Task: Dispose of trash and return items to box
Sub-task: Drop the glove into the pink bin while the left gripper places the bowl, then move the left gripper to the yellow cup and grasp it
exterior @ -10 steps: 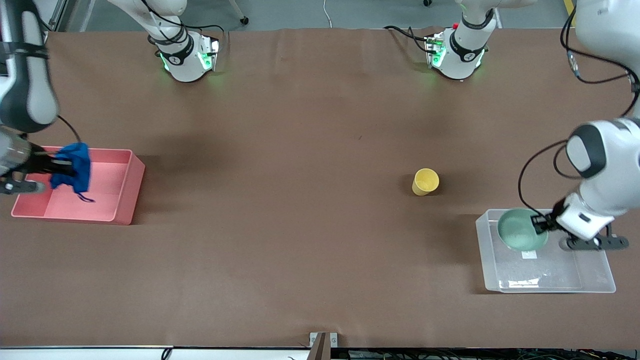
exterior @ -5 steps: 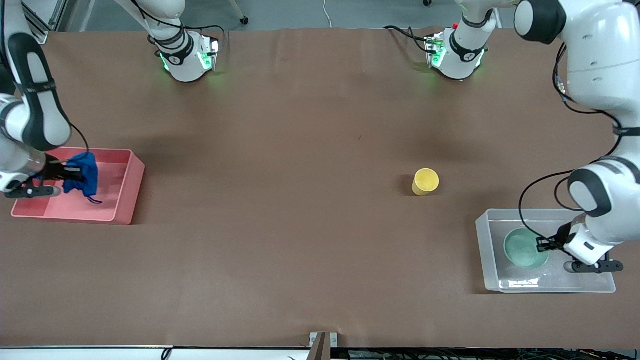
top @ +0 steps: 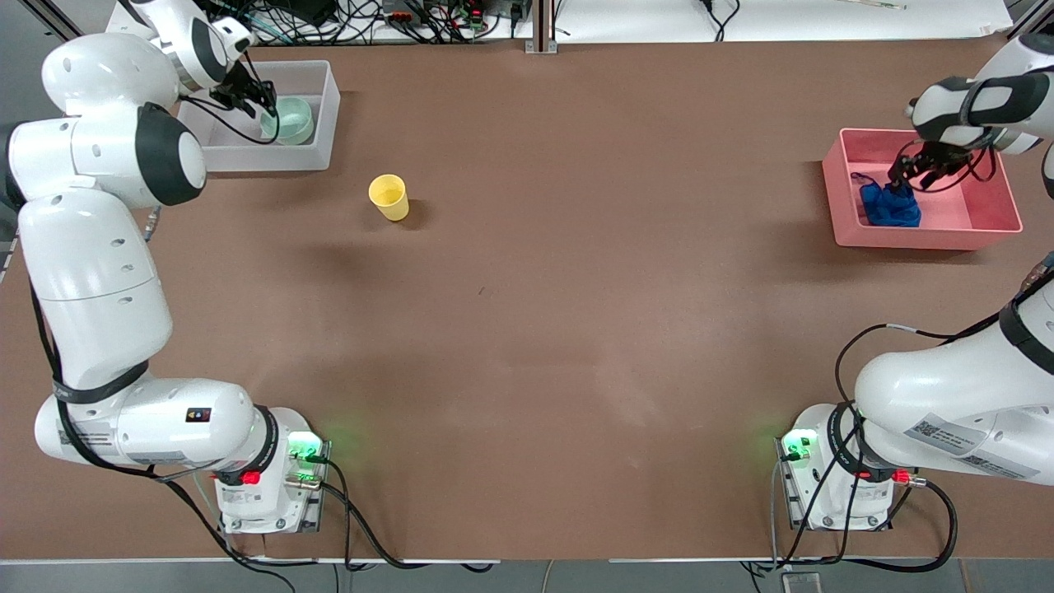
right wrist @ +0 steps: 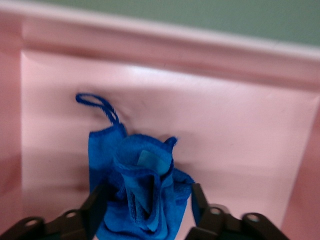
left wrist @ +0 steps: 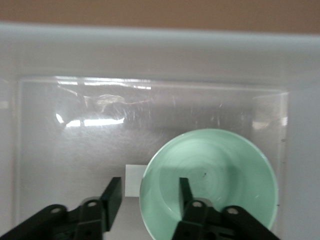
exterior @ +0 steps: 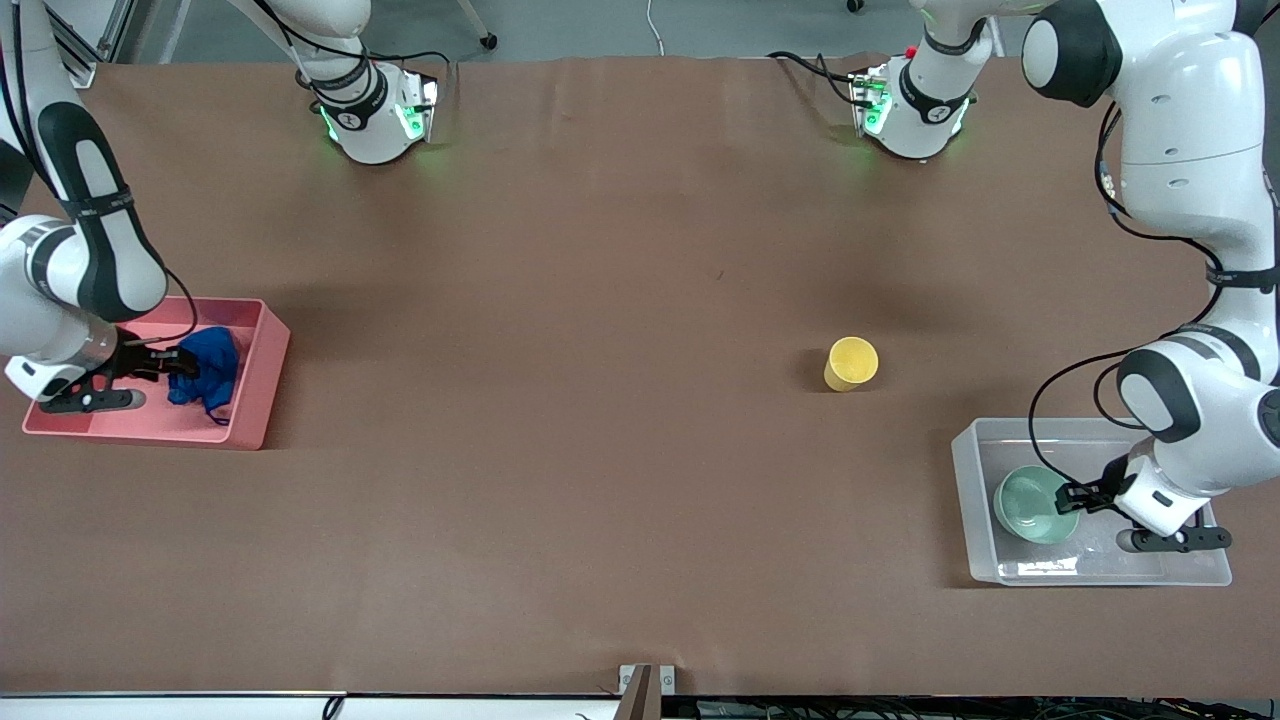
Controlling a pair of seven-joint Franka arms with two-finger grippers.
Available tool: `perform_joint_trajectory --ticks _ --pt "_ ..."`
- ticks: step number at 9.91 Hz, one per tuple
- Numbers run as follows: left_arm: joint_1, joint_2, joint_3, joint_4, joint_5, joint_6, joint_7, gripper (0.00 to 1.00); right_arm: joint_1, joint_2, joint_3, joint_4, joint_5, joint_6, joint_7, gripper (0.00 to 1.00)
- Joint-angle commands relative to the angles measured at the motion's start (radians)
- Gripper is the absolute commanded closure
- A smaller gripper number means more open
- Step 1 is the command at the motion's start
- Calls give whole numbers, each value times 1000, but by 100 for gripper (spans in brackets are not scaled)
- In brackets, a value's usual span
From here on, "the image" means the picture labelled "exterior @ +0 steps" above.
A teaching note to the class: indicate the yellow plastic cup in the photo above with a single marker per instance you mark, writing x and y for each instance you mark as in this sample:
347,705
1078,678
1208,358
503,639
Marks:
851,362

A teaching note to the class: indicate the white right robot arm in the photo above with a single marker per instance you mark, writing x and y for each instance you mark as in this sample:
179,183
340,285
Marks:
100,240

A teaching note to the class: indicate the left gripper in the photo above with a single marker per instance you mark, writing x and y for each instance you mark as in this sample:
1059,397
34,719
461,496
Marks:
1103,490

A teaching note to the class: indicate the pink plastic bin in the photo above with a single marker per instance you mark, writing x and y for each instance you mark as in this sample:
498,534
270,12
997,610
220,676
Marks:
130,425

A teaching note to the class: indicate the chair leg with caster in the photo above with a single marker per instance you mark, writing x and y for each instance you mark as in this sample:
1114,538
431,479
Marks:
480,25

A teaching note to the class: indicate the blue cloth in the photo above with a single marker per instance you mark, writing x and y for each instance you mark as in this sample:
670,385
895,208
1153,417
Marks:
210,370

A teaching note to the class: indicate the aluminium frame strut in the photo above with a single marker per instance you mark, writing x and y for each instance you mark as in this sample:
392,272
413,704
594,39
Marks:
85,40

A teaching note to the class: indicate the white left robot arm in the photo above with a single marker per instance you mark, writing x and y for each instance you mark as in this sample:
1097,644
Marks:
1190,150

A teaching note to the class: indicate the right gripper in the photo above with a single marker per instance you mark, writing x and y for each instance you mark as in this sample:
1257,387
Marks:
133,359

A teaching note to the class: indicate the clear plastic box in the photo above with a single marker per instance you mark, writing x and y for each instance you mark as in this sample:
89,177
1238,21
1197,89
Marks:
1100,430

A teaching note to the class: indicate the mint green bowl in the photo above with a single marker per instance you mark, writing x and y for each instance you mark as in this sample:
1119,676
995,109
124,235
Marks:
1030,505

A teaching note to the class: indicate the white table edge strip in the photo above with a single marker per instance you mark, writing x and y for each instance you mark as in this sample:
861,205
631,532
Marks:
200,708

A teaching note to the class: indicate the brown table cover sheet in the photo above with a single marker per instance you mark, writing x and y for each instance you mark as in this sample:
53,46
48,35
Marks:
640,300

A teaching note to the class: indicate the metal table edge bracket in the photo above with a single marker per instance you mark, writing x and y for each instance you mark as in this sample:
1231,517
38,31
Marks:
647,690

